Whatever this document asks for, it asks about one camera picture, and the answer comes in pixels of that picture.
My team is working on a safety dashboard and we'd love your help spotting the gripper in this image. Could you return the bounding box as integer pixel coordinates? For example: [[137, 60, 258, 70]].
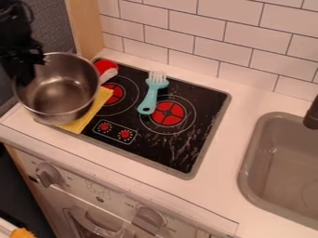
[[0, 39, 46, 88]]

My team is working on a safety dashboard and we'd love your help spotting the silver pot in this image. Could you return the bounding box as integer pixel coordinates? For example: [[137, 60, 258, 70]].
[[11, 51, 102, 126]]

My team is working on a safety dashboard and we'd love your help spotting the yellow cloth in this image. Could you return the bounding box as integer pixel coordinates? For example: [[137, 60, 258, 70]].
[[54, 86, 116, 136]]

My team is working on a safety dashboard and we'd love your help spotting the red and white toy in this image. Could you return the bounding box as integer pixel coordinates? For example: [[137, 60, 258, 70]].
[[91, 59, 121, 86]]

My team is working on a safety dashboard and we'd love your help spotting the blue brush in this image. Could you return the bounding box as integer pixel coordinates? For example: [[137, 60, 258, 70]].
[[135, 70, 171, 116]]

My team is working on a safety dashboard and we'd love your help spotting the toy stove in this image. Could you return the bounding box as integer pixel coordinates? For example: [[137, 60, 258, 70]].
[[79, 57, 232, 181]]

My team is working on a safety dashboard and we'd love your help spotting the toy sink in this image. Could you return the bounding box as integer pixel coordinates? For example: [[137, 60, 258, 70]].
[[237, 111, 318, 231]]

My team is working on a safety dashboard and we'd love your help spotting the tap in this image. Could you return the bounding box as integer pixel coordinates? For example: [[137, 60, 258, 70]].
[[301, 94, 318, 131]]

